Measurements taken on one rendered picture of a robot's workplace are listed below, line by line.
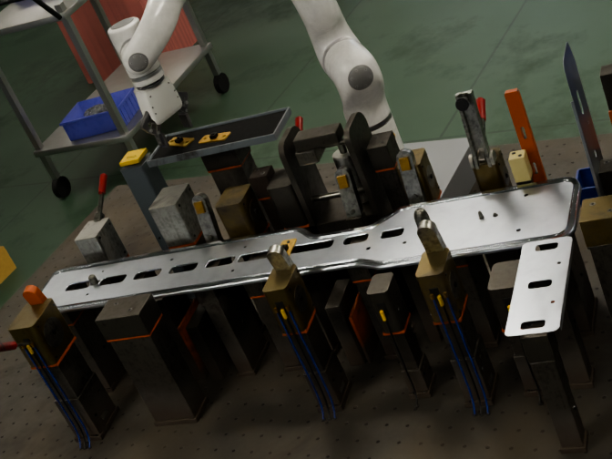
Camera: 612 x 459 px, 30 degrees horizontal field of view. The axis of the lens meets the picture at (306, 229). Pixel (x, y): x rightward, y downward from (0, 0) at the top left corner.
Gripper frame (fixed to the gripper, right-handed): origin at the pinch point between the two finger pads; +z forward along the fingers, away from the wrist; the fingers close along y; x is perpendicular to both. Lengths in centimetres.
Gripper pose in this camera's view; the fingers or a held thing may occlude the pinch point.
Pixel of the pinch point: (175, 133)
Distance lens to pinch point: 295.7
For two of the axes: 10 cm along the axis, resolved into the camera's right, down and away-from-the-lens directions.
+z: 3.6, 8.1, 4.7
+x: 7.1, 0.8, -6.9
